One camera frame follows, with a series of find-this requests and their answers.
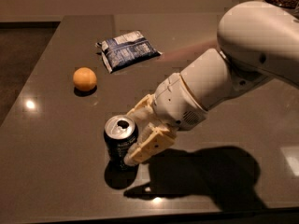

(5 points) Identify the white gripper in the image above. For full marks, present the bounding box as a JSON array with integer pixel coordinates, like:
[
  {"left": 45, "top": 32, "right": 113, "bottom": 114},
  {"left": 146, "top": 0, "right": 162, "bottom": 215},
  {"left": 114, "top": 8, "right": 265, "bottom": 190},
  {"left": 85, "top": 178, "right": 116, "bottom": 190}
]
[{"left": 123, "top": 73, "right": 206, "bottom": 166}]

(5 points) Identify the dark blue pepsi can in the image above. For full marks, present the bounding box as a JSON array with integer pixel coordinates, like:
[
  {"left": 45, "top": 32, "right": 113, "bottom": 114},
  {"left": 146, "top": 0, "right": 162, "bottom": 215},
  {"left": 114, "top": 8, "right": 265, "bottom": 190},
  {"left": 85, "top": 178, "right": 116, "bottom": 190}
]
[{"left": 103, "top": 114, "right": 140, "bottom": 172}]

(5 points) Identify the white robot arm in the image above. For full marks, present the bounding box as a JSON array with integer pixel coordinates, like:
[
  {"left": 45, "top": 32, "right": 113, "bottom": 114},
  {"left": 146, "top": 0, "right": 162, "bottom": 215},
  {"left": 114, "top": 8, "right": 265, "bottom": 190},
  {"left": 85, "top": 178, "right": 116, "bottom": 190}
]
[{"left": 124, "top": 1, "right": 299, "bottom": 166}]

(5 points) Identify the blue white snack bag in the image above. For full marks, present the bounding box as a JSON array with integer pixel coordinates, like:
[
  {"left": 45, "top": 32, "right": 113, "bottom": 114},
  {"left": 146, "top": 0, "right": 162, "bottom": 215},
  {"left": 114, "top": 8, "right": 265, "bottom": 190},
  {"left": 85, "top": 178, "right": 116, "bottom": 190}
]
[{"left": 95, "top": 31, "right": 161, "bottom": 73}]

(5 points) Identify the orange fruit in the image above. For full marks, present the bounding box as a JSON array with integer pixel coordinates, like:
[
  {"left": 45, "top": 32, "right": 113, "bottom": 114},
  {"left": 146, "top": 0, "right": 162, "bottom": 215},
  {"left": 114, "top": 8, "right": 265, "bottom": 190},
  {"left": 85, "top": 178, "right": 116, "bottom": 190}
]
[{"left": 73, "top": 67, "right": 97, "bottom": 91}]

